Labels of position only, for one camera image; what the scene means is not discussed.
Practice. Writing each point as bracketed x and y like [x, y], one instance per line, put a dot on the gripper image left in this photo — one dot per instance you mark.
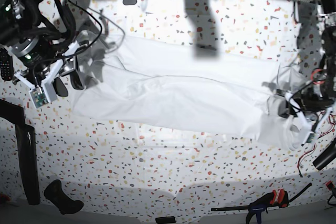
[37, 55]

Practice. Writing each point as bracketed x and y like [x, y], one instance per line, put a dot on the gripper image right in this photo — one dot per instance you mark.
[308, 101]

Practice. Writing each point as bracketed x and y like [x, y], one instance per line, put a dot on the white T-shirt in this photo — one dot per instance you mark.
[145, 81]

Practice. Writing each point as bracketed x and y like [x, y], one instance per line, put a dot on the black cylinder flashlight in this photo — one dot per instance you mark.
[326, 157]

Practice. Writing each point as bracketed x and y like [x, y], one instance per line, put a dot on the black chair armrest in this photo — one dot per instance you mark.
[26, 143]

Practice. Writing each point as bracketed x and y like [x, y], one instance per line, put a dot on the black TV remote control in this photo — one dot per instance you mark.
[7, 70]

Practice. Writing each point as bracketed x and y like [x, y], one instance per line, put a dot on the small orange clip right edge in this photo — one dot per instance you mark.
[330, 185]

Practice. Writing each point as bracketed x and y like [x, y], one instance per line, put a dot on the black orange bar clamp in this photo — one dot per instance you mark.
[256, 208]

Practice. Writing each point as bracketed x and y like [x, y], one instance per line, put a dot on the terrazzo pattern table cloth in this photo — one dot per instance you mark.
[134, 169]

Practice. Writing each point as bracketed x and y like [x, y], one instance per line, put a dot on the black game controller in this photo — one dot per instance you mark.
[65, 205]

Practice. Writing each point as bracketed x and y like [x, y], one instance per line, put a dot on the small black rectangular device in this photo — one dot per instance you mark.
[165, 220]

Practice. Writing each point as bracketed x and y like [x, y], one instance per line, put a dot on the wrist camera board image right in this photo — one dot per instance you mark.
[311, 138]

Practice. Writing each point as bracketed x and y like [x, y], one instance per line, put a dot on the wrist camera board image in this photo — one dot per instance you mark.
[311, 138]
[38, 97]

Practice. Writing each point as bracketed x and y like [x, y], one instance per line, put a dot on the wrist camera board image left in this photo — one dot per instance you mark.
[38, 97]

